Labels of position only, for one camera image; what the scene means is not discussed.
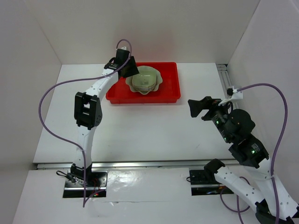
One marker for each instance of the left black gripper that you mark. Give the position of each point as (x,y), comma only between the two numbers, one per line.
(133,70)

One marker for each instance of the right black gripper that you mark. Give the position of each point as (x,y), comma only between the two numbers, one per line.
(195,105)

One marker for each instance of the green square plate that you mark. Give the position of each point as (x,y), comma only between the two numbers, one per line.
(144,79)

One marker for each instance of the large green scalloped bowl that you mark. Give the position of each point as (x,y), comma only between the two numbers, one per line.
(159,81)

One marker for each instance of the yellow square plate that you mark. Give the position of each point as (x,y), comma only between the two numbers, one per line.
(143,89)

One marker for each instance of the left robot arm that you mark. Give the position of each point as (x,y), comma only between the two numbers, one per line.
(88,112)

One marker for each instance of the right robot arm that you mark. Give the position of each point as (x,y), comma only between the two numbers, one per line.
(271,202)

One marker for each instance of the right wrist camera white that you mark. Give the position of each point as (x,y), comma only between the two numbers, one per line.
(234,95)

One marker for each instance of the aluminium rail right side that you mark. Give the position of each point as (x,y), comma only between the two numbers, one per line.
(224,77)

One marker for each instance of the aluminium rail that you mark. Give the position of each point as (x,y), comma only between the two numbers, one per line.
(224,77)
(130,164)

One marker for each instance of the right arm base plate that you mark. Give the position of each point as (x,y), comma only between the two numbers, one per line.
(203,186)

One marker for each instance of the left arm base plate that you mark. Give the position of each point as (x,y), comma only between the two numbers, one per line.
(96,185)

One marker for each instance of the aluminium rail front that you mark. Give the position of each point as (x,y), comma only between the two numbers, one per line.
(130,164)

